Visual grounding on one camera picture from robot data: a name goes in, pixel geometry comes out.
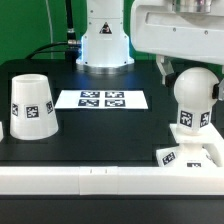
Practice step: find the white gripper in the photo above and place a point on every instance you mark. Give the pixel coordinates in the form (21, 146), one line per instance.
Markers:
(187, 29)

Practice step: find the white lamp shade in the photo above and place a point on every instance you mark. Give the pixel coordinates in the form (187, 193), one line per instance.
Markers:
(33, 115)

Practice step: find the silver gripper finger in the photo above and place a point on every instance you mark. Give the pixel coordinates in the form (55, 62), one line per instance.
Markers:
(218, 91)

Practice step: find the white right wall bar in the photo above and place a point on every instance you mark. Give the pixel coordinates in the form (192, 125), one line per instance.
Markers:
(216, 148)

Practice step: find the white lamp base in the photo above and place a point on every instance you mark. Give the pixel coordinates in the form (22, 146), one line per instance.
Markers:
(190, 151)

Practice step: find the white marker sheet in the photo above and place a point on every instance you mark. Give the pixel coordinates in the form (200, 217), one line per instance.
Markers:
(101, 99)

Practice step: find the white lamp bulb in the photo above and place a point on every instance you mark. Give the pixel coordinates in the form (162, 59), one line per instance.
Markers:
(193, 91)

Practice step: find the white left wall bar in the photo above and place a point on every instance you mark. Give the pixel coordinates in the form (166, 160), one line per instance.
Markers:
(1, 132)

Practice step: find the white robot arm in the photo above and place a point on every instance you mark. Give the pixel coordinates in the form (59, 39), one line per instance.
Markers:
(105, 45)

